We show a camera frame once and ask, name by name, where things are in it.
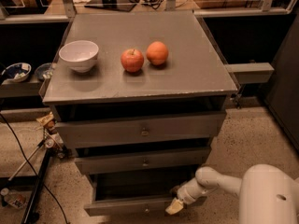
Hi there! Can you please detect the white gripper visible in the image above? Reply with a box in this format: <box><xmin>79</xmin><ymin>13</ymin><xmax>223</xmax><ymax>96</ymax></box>
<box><xmin>165</xmin><ymin>178</ymin><xmax>208</xmax><ymax>215</ymax></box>

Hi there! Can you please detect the grey bottom drawer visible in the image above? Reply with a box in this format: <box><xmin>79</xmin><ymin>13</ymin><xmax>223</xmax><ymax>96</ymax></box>
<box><xmin>84</xmin><ymin>166</ymin><xmax>194</xmax><ymax>216</ymax></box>

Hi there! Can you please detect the grey drawer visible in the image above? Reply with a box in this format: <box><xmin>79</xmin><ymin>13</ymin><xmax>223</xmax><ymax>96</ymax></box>
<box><xmin>75</xmin><ymin>147</ymin><xmax>210</xmax><ymax>175</ymax></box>
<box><xmin>56</xmin><ymin>111</ymin><xmax>226</xmax><ymax>148</ymax></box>
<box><xmin>84</xmin><ymin>166</ymin><xmax>194</xmax><ymax>216</ymax></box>

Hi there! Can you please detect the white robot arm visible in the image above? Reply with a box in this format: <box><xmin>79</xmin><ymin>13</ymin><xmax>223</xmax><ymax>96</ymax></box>
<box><xmin>165</xmin><ymin>164</ymin><xmax>299</xmax><ymax>224</ymax></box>

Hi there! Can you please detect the grey middle drawer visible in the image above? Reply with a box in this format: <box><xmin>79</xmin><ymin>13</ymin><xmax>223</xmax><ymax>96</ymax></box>
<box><xmin>75</xmin><ymin>147</ymin><xmax>210</xmax><ymax>175</ymax></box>

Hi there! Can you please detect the grey drawer cabinet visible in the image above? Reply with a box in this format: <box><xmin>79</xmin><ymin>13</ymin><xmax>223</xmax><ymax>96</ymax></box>
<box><xmin>43</xmin><ymin>11</ymin><xmax>236</xmax><ymax>216</ymax></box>

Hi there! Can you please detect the grey top drawer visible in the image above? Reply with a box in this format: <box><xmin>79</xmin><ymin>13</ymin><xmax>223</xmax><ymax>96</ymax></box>
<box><xmin>56</xmin><ymin>111</ymin><xmax>226</xmax><ymax>148</ymax></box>

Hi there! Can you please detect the black tripod leg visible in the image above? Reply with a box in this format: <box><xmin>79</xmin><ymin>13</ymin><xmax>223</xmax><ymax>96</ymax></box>
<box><xmin>21</xmin><ymin>150</ymin><xmax>51</xmax><ymax>224</ymax></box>

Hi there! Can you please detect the white stick on floor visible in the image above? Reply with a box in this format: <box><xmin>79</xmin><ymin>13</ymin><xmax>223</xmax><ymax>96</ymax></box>
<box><xmin>8</xmin><ymin>141</ymin><xmax>44</xmax><ymax>182</ymax></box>

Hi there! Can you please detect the red apple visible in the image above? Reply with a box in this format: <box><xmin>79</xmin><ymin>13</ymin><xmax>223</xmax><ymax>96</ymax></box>
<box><xmin>121</xmin><ymin>49</ymin><xmax>144</xmax><ymax>73</ymax></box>

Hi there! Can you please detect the snack wrapper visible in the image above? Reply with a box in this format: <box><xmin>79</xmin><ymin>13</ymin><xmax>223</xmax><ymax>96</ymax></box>
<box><xmin>36</xmin><ymin>113</ymin><xmax>55</xmax><ymax>130</ymax></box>

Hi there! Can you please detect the orange fruit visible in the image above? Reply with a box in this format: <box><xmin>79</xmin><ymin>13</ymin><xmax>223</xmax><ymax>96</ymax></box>
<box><xmin>146</xmin><ymin>41</ymin><xmax>169</xmax><ymax>65</ymax></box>

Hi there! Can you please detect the plastic bottle on floor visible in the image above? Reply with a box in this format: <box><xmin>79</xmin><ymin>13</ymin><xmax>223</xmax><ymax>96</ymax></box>
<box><xmin>0</xmin><ymin>188</ymin><xmax>26</xmax><ymax>209</ymax></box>

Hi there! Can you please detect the grey side shelf block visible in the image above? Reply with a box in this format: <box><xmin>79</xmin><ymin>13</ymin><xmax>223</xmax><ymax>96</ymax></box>
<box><xmin>225</xmin><ymin>63</ymin><xmax>274</xmax><ymax>84</ymax></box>

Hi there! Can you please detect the white ceramic bowl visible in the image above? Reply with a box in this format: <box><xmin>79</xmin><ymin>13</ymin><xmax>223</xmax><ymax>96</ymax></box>
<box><xmin>59</xmin><ymin>40</ymin><xmax>99</xmax><ymax>73</ymax></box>

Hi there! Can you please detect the small dark bowl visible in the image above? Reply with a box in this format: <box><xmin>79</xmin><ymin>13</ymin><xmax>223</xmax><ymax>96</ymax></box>
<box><xmin>35</xmin><ymin>63</ymin><xmax>54</xmax><ymax>80</ymax></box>

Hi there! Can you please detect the blue patterned bowl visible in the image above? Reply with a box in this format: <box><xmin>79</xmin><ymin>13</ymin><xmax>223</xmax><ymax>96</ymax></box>
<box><xmin>2</xmin><ymin>63</ymin><xmax>32</xmax><ymax>83</ymax></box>

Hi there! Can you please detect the black monitor stand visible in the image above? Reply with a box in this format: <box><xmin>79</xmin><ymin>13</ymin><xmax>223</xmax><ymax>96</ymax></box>
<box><xmin>85</xmin><ymin>0</ymin><xmax>137</xmax><ymax>12</ymax></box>

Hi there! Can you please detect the black floor cable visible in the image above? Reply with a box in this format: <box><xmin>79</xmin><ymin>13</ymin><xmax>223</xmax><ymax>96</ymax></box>
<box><xmin>0</xmin><ymin>112</ymin><xmax>71</xmax><ymax>224</ymax></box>

